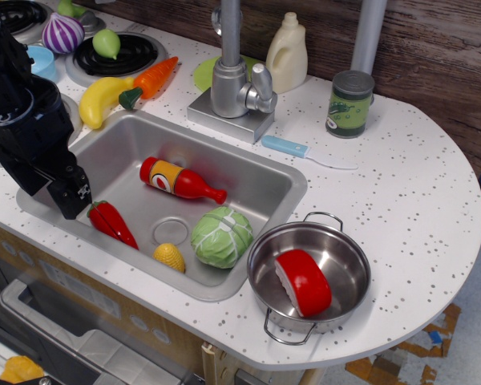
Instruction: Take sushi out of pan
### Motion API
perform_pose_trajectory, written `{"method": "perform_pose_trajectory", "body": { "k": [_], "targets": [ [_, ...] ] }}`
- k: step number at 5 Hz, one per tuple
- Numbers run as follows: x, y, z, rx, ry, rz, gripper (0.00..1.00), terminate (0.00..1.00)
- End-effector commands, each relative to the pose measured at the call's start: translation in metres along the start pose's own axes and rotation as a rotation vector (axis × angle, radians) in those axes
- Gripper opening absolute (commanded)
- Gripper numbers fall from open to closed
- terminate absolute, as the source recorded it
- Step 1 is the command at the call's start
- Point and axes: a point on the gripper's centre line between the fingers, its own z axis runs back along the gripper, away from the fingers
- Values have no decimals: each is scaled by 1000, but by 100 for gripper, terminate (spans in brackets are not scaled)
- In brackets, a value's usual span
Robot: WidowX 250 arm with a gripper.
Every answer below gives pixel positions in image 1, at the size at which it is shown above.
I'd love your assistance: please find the green round plate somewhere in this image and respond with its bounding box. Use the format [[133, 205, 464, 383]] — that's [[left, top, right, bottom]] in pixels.
[[193, 55, 264, 91]]

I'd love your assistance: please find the cream toy detergent bottle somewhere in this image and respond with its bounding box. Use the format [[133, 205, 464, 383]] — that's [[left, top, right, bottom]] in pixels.
[[265, 12, 308, 94]]

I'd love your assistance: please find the yellow toy corn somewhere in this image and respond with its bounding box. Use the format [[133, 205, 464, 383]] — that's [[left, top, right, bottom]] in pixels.
[[152, 243, 186, 274]]

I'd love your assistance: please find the grey vertical pole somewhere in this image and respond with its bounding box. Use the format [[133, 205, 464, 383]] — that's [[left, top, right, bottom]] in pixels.
[[350, 0, 387, 75]]

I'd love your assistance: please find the green toy vegetable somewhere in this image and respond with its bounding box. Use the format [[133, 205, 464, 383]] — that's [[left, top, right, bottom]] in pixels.
[[57, 0, 87, 18]]

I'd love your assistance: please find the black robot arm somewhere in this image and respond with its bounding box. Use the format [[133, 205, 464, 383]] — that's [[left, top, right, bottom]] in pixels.
[[0, 19, 92, 220]]

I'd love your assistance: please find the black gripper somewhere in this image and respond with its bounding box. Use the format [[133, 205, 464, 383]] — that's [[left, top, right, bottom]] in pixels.
[[0, 75, 92, 220]]

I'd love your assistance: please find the green toy pear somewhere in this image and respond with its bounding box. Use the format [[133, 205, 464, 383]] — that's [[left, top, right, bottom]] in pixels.
[[92, 29, 121, 60]]

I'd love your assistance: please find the blue handled toy knife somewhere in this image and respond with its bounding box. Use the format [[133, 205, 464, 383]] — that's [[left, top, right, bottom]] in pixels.
[[261, 136, 358, 170]]

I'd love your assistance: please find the red toy chili pepper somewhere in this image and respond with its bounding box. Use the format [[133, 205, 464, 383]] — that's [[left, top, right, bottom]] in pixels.
[[87, 201, 139, 249]]

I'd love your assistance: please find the yellow toy banana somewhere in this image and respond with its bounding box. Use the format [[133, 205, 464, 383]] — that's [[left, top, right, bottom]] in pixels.
[[79, 77, 134, 129]]

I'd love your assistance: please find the toy oven door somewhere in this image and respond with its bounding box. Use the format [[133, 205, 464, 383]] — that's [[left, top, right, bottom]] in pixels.
[[0, 258, 196, 384]]

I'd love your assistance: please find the light blue bowl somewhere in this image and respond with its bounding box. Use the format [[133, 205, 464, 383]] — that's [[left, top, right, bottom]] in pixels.
[[27, 45, 58, 83]]

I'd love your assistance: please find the small steel pan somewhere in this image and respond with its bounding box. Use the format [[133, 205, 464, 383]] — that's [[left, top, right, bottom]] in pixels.
[[247, 212, 371, 346]]

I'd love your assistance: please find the silver toy faucet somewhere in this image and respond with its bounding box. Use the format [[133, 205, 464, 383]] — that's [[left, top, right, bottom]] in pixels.
[[188, 1, 277, 144]]

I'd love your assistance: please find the yellow toy food piece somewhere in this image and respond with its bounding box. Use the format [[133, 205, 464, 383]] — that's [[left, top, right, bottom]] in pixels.
[[0, 356, 45, 384]]

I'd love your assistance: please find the black stove burner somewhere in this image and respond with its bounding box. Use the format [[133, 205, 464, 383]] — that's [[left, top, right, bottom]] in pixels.
[[0, 1, 53, 45], [65, 32, 168, 87]]

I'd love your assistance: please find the green toy cabbage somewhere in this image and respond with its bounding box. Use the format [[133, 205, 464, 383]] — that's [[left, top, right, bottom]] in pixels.
[[191, 206, 253, 269]]

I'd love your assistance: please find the purple striped toy onion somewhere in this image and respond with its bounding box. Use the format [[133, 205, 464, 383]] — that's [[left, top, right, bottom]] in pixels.
[[42, 13, 85, 55]]

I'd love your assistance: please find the green toy can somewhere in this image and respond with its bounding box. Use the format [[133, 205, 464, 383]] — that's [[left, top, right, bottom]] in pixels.
[[325, 70, 375, 138]]

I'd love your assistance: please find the red toy ketchup bottle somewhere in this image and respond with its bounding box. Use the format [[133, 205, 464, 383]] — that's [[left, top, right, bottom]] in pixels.
[[139, 156, 227, 205]]

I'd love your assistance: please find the red toy sushi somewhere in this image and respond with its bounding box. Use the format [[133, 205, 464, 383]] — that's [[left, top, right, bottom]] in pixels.
[[275, 249, 333, 318]]

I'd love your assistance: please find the black rear stove burner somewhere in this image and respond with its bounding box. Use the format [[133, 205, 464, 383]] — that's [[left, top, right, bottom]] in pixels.
[[0, 1, 53, 45]]

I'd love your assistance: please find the orange toy carrot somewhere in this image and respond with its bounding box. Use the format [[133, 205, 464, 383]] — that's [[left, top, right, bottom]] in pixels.
[[119, 57, 179, 110]]

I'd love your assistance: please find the silver sink basin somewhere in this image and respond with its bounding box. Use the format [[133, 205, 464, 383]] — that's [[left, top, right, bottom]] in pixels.
[[17, 111, 307, 302]]

